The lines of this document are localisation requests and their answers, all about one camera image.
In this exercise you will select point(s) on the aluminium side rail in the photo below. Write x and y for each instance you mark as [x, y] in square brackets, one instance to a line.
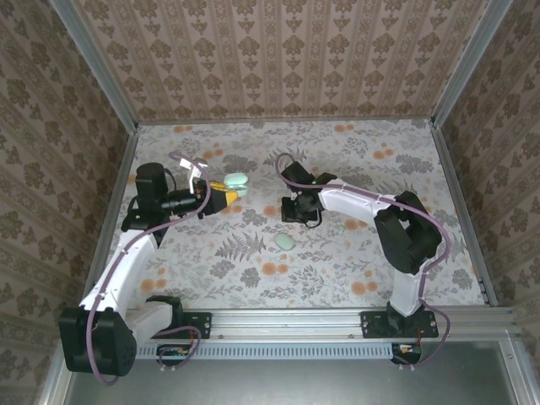
[121, 169]
[449, 169]

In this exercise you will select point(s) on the aluminium mounting rail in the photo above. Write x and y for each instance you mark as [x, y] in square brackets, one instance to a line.
[287, 325]

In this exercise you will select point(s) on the mint green earbud charging case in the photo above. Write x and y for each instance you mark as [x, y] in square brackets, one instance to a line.
[283, 241]
[236, 180]

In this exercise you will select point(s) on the grey metal sheet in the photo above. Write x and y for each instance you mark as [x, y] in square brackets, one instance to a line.
[287, 384]

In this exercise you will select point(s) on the floral printed table cover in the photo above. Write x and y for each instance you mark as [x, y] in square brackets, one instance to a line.
[295, 287]

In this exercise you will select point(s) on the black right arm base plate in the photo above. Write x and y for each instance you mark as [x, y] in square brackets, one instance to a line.
[373, 325]

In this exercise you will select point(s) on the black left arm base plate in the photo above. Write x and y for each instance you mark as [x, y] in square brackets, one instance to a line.
[198, 325]

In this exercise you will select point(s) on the aluminium lower frame bar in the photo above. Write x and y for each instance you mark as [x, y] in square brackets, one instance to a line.
[516, 379]
[52, 392]

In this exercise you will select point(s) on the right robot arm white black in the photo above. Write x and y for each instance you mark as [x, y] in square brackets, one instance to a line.
[409, 236]

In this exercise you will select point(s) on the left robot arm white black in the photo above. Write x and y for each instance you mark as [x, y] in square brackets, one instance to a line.
[122, 270]

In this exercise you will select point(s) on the aluminium frame post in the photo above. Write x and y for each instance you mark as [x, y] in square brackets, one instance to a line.
[469, 63]
[100, 71]

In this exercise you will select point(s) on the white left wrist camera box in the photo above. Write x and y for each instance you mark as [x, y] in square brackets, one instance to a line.
[193, 175]

